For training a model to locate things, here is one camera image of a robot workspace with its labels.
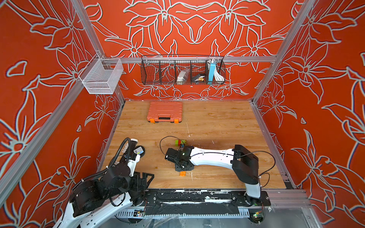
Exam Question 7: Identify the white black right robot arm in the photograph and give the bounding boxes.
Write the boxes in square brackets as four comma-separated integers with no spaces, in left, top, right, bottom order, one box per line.
[163,144,276,200]

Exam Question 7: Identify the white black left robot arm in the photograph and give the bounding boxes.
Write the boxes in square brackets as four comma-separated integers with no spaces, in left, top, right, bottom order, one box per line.
[54,138,154,228]

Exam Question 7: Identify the black round puck with label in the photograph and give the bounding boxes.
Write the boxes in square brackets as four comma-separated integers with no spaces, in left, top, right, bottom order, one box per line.
[133,146,145,157]

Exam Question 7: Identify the orange plastic tool case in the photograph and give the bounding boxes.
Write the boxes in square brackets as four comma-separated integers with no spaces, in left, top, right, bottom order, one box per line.
[147,101,183,124]

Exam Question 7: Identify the clear plastic bag in basket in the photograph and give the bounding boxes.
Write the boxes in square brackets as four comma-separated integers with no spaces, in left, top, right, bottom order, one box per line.
[176,69,190,85]

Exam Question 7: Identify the black small item in basket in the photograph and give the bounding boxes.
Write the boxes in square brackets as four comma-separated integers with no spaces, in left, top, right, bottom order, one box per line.
[192,74,206,83]

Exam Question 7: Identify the white cables in basket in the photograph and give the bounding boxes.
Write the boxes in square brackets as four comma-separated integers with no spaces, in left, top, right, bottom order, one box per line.
[214,66,225,85]

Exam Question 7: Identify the black wire wall basket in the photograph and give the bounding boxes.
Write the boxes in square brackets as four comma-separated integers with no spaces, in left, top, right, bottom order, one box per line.
[141,55,226,86]

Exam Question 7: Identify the white wire wall basket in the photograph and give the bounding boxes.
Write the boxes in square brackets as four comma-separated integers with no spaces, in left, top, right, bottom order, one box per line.
[80,59,124,95]

